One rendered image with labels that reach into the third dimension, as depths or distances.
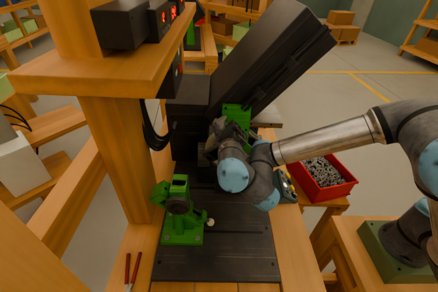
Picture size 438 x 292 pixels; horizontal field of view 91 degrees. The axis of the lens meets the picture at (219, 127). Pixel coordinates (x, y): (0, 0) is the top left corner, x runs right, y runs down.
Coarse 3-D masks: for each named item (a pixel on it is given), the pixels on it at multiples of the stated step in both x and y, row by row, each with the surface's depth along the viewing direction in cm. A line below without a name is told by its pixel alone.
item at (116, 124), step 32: (64, 0) 38; (96, 0) 41; (64, 32) 41; (96, 128) 55; (128, 128) 58; (128, 160) 62; (128, 192) 72; (0, 224) 23; (0, 256) 24; (32, 256) 28; (0, 288) 24; (32, 288) 28; (64, 288) 34
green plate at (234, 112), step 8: (224, 104) 83; (232, 104) 83; (240, 104) 83; (224, 112) 84; (232, 112) 84; (240, 112) 84; (248, 112) 84; (240, 120) 85; (248, 120) 85; (248, 128) 87
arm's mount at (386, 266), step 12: (360, 228) 86; (372, 228) 81; (372, 240) 80; (372, 252) 80; (384, 252) 74; (384, 264) 74; (396, 264) 72; (384, 276) 74; (396, 276) 70; (408, 276) 70; (420, 276) 70; (432, 276) 70
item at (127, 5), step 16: (128, 0) 48; (144, 0) 49; (96, 16) 39; (112, 16) 39; (128, 16) 39; (144, 16) 47; (96, 32) 40; (112, 32) 40; (128, 32) 40; (144, 32) 47; (112, 48) 42; (128, 48) 42
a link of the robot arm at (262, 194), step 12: (264, 168) 60; (252, 180) 54; (264, 180) 56; (240, 192) 55; (252, 192) 54; (264, 192) 55; (276, 192) 57; (252, 204) 58; (264, 204) 56; (276, 204) 57
